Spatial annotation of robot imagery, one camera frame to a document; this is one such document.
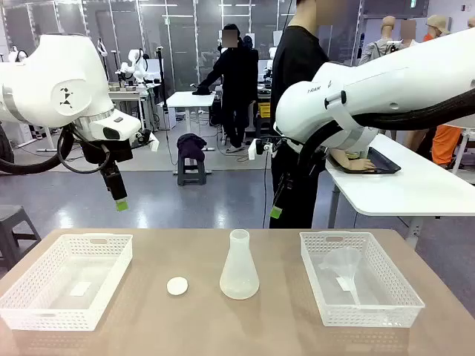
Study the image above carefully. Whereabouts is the capped mannequin in orange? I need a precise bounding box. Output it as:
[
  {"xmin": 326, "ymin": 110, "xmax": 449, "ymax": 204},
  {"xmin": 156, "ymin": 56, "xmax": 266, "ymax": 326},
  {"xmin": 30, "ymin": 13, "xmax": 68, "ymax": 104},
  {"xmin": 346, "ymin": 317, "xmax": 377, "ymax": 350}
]
[{"xmin": 422, "ymin": 13, "xmax": 465, "ymax": 170}]

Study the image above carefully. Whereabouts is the translucent plastic conical flask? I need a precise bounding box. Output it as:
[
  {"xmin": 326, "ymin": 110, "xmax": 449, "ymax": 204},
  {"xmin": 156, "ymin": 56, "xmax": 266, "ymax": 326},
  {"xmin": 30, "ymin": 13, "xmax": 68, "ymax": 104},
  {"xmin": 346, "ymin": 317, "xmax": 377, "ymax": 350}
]
[{"xmin": 218, "ymin": 228, "xmax": 261, "ymax": 300}]

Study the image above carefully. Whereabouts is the white computer case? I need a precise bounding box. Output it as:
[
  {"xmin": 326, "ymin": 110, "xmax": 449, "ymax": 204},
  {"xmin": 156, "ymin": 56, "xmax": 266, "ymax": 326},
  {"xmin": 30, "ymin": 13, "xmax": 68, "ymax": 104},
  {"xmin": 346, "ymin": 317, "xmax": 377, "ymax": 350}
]
[{"xmin": 156, "ymin": 102, "xmax": 177, "ymax": 131}]

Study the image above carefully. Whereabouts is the person's left forearm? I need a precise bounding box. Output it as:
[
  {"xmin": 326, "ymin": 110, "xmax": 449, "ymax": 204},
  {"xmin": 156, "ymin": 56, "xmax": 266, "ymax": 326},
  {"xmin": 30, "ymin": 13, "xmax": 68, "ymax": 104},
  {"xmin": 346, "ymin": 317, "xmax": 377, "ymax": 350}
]
[{"xmin": 329, "ymin": 147, "xmax": 353, "ymax": 172}]

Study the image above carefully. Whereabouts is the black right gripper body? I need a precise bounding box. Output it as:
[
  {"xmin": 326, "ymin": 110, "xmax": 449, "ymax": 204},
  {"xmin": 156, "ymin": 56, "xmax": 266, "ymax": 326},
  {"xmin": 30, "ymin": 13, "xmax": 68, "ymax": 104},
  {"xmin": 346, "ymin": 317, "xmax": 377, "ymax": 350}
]
[{"xmin": 275, "ymin": 142, "xmax": 304, "ymax": 183}]

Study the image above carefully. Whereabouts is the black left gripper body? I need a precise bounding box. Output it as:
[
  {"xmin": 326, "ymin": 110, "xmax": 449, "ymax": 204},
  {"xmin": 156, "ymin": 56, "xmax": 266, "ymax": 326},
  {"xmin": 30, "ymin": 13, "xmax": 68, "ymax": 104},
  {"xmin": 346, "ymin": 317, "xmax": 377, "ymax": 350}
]
[{"xmin": 79, "ymin": 137, "xmax": 134, "ymax": 167}]

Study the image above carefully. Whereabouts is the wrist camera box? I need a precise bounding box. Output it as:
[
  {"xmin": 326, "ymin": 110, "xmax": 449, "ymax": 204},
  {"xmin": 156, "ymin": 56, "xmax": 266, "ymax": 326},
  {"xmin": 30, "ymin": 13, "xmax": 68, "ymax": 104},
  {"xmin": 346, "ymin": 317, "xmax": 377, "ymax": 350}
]
[
  {"xmin": 247, "ymin": 137, "xmax": 278, "ymax": 161},
  {"xmin": 134, "ymin": 128, "xmax": 160, "ymax": 153}
]

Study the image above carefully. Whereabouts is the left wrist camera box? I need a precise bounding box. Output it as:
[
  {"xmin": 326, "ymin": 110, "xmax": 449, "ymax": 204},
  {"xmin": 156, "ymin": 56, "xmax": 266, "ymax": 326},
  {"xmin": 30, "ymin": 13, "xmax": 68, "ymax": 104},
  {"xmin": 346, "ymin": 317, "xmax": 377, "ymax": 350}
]
[{"xmin": 134, "ymin": 128, "xmax": 160, "ymax": 153}]

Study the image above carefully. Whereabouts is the clear plastic funnel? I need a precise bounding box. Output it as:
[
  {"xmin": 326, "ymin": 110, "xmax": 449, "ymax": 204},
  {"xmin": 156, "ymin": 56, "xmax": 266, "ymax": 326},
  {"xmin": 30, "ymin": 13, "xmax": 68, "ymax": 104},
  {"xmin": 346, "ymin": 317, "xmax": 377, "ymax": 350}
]
[{"xmin": 319, "ymin": 246, "xmax": 363, "ymax": 306}]

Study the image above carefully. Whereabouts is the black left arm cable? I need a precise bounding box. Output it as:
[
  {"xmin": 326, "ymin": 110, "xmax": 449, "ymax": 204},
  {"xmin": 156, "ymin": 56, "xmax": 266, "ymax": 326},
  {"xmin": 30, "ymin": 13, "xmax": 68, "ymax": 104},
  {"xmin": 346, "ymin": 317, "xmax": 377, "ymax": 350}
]
[{"xmin": 0, "ymin": 124, "xmax": 112, "ymax": 175}]

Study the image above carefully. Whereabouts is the white round flask stopper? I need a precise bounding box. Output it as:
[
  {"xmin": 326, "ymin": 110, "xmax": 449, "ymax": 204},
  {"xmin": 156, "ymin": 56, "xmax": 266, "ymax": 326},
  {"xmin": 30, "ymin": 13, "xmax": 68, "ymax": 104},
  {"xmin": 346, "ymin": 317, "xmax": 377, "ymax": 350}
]
[{"xmin": 166, "ymin": 276, "xmax": 189, "ymax": 297}]

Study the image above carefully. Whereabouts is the dark grey plastic stool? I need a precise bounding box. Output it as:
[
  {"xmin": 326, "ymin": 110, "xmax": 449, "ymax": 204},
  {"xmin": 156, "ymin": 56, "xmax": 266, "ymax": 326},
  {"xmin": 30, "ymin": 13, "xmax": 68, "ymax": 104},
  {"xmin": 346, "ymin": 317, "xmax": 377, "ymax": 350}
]
[{"xmin": 0, "ymin": 205, "xmax": 42, "ymax": 263}]

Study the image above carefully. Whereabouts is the white perforated plastic basket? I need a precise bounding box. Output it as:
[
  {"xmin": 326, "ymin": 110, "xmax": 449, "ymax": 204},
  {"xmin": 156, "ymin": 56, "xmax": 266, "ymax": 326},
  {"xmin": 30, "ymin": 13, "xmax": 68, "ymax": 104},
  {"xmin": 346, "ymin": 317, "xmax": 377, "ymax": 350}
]
[
  {"xmin": 298, "ymin": 230, "xmax": 426, "ymax": 329},
  {"xmin": 0, "ymin": 232, "xmax": 134, "ymax": 332}
]

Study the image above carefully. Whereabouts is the person in black t-shirt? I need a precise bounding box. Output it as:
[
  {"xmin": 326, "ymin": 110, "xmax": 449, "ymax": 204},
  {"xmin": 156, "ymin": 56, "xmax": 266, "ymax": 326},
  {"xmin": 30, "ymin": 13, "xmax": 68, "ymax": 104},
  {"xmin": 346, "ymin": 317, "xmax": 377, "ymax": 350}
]
[{"xmin": 269, "ymin": 0, "xmax": 352, "ymax": 229}]

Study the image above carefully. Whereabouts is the grey step stool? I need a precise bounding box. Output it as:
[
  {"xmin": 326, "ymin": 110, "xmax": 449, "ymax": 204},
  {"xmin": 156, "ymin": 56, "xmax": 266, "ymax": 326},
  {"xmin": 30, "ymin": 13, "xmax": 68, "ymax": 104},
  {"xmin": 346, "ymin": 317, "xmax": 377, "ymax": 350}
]
[{"xmin": 177, "ymin": 150, "xmax": 207, "ymax": 187}]

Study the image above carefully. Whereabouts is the white background table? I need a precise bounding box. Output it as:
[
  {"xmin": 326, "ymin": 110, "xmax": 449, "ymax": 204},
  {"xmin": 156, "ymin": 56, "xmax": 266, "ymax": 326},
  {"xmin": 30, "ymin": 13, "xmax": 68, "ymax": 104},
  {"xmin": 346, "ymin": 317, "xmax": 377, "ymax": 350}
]
[{"xmin": 166, "ymin": 91, "xmax": 217, "ymax": 154}]

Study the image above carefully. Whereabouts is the person in white top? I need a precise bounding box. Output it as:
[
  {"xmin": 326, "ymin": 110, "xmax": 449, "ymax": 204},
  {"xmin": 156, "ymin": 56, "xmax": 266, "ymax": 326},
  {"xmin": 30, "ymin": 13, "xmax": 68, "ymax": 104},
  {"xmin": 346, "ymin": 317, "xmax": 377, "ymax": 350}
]
[{"xmin": 399, "ymin": 18, "xmax": 419, "ymax": 47}]

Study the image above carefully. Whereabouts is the background person in black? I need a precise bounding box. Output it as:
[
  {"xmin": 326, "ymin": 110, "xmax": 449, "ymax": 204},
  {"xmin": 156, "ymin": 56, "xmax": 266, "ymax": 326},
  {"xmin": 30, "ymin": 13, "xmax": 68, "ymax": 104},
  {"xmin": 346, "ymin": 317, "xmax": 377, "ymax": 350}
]
[{"xmin": 191, "ymin": 24, "xmax": 260, "ymax": 155}]

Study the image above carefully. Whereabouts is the dark purple cloth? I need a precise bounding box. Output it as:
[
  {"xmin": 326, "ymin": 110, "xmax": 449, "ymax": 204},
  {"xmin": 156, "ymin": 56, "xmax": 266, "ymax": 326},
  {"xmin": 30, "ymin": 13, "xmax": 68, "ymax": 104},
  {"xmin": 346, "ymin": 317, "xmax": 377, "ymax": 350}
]
[{"xmin": 176, "ymin": 133, "xmax": 208, "ymax": 162}]

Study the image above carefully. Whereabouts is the person's left hand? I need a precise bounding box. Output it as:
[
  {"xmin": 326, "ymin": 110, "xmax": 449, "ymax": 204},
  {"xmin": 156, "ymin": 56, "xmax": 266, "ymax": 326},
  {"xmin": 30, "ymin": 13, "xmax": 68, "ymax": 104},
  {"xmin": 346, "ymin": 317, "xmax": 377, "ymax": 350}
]
[{"xmin": 348, "ymin": 157, "xmax": 376, "ymax": 174}]

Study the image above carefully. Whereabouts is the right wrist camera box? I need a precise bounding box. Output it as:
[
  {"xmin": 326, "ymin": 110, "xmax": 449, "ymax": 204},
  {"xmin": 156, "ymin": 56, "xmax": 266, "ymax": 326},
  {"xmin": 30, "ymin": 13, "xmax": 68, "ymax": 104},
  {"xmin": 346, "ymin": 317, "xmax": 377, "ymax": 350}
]
[{"xmin": 247, "ymin": 137, "xmax": 278, "ymax": 161}]

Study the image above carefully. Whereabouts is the white side table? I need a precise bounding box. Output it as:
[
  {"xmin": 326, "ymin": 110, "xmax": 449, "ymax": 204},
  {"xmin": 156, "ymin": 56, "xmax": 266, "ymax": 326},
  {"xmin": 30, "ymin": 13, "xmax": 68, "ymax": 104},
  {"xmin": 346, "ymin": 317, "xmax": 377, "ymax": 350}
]
[{"xmin": 325, "ymin": 132, "xmax": 475, "ymax": 242}]

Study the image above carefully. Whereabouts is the black tray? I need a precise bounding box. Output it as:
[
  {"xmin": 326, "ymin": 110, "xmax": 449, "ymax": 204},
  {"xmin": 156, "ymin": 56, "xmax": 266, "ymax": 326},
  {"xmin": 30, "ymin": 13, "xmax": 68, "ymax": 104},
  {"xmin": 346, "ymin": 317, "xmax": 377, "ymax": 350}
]
[{"xmin": 335, "ymin": 146, "xmax": 402, "ymax": 176}]

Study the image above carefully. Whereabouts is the mannequin in grey shirt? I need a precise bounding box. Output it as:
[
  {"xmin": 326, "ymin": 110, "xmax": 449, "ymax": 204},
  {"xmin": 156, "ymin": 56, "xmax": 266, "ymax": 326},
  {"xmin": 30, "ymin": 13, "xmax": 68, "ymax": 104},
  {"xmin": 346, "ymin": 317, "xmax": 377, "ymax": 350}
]
[{"xmin": 359, "ymin": 15, "xmax": 400, "ymax": 66}]

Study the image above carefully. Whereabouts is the white table with trays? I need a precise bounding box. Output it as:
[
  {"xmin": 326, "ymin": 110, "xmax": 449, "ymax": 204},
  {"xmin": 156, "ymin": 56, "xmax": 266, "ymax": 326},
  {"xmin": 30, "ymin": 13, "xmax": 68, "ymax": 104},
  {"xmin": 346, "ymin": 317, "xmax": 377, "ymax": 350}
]
[{"xmin": 107, "ymin": 87, "xmax": 157, "ymax": 133}]

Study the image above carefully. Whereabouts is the black camera stand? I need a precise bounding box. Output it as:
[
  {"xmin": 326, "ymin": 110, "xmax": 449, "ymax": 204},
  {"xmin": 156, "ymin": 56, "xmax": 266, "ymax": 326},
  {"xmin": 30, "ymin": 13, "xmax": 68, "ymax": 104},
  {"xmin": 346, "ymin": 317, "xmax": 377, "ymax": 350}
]
[{"xmin": 155, "ymin": 46, "xmax": 170, "ymax": 131}]

